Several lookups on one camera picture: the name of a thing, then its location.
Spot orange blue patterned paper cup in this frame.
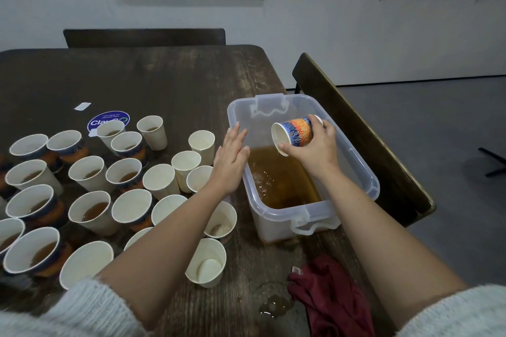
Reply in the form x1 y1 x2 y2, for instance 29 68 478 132
271 114 316 156

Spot round blue sticker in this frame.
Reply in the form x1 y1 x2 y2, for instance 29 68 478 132
87 110 131 136

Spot round white side table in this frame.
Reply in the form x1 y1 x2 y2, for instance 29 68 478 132
478 147 506 177

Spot person's right hand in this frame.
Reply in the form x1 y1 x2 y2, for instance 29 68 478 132
278 114 341 180

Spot white paper cup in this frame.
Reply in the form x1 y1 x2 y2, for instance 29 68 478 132
171 150 202 193
188 130 216 166

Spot dark wooden table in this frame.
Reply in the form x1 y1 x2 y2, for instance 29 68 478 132
0 44 396 337

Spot dark red cloth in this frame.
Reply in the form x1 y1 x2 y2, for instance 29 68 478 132
287 254 376 337

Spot dark wooden chair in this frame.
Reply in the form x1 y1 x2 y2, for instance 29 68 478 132
63 28 226 48
293 52 436 227

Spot person's left forearm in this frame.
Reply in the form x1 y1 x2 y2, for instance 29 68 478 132
0 186 238 337

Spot group of paper cups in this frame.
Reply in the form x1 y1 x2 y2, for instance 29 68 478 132
0 115 218 290

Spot person's right forearm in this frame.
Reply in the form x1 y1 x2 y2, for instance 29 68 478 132
320 165 506 337

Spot person's left hand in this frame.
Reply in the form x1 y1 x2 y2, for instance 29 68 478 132
207 121 251 197

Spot clear plastic storage bin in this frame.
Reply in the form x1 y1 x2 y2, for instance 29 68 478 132
227 93 381 244

